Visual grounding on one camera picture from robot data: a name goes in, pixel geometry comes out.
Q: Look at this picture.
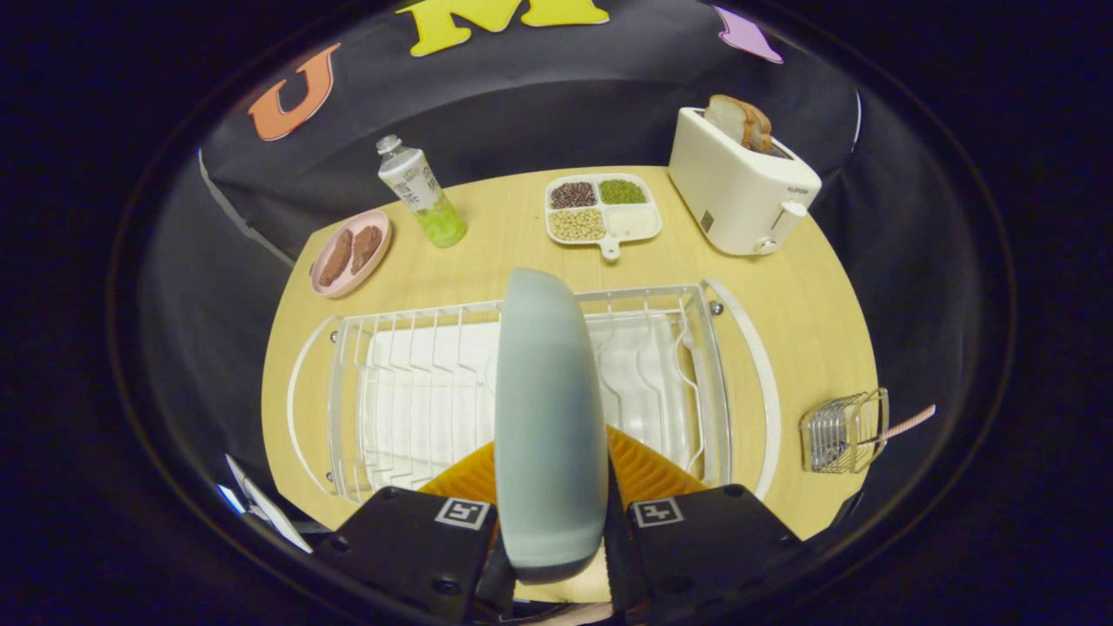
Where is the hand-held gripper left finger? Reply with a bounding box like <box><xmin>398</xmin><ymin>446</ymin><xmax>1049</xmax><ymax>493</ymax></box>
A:
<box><xmin>313</xmin><ymin>442</ymin><xmax>516</xmax><ymax>623</ymax></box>

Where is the pale green plate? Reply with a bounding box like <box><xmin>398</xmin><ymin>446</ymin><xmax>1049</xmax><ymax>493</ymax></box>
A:
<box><xmin>494</xmin><ymin>268</ymin><xmax>610</xmax><ymax>585</ymax></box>

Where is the green drink bottle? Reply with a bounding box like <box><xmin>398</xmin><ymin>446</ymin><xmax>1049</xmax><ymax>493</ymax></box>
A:
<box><xmin>377</xmin><ymin>134</ymin><xmax>468</xmax><ymax>249</ymax></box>

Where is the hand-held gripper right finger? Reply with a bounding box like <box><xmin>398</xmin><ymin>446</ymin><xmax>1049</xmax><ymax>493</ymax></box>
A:
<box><xmin>605</xmin><ymin>424</ymin><xmax>814</xmax><ymax>623</ymax></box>

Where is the small metal wire basket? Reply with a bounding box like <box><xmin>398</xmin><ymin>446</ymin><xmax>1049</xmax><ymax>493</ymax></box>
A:
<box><xmin>800</xmin><ymin>388</ymin><xmax>890</xmax><ymax>475</ymax></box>

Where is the spoon with red checkered handle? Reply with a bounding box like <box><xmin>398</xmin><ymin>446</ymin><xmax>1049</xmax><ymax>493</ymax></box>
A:
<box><xmin>883</xmin><ymin>404</ymin><xmax>937</xmax><ymax>440</ymax></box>

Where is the white divided bean tray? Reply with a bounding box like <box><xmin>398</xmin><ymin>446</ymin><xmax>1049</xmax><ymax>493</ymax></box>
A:
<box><xmin>544</xmin><ymin>173</ymin><xmax>663</xmax><ymax>263</ymax></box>

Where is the white toaster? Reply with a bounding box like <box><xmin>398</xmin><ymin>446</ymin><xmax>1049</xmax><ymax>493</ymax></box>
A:
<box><xmin>668</xmin><ymin>106</ymin><xmax>823</xmax><ymax>257</ymax></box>

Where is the brown meat piece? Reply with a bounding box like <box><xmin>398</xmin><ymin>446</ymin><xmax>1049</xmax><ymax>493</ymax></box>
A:
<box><xmin>318</xmin><ymin>230</ymin><xmax>354</xmax><ymax>288</ymax></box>
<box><xmin>350</xmin><ymin>225</ymin><xmax>383</xmax><ymax>275</ymax></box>

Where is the black backdrop cloth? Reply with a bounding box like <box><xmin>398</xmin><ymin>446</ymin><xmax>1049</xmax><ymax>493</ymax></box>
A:
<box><xmin>139</xmin><ymin>0</ymin><xmax>983</xmax><ymax>523</ymax></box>

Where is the pink oval dish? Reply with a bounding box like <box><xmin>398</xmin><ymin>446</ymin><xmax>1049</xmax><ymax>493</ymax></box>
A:
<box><xmin>310</xmin><ymin>209</ymin><xmax>393</xmax><ymax>299</ymax></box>

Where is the bread slice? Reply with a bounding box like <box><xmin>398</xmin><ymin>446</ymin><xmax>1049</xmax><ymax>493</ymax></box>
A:
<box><xmin>703</xmin><ymin>94</ymin><xmax>773</xmax><ymax>156</ymax></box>

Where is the white wire dish rack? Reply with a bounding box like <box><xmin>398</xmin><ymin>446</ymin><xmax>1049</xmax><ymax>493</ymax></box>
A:
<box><xmin>287</xmin><ymin>278</ymin><xmax>782</xmax><ymax>505</ymax></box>

